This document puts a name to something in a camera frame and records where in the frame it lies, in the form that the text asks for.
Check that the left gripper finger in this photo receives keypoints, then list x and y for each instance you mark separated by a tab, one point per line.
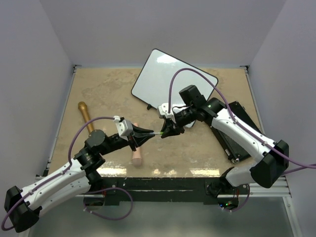
140	140
138	131

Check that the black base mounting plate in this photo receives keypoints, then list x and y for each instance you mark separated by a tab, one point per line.
144	189

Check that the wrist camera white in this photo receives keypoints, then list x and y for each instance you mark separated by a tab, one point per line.
124	127
164	112

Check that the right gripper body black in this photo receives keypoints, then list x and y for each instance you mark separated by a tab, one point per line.
184	117

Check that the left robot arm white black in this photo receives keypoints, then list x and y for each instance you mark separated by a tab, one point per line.
24	206

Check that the pink toy microphone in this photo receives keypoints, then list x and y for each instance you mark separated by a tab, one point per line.
137	158

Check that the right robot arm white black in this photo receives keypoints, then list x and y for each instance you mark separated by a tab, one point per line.
269	162

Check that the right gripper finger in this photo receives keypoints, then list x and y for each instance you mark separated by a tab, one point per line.
179	131
168	128

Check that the white whiteboard black frame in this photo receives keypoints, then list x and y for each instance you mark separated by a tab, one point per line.
153	82

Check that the gold toy microphone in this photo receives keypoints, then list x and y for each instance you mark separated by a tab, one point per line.
83	108

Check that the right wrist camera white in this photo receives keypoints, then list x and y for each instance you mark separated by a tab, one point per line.
164	112

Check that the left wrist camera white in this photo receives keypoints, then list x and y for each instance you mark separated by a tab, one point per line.
124	127

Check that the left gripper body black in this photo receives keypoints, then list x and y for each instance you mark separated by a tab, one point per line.
120	142

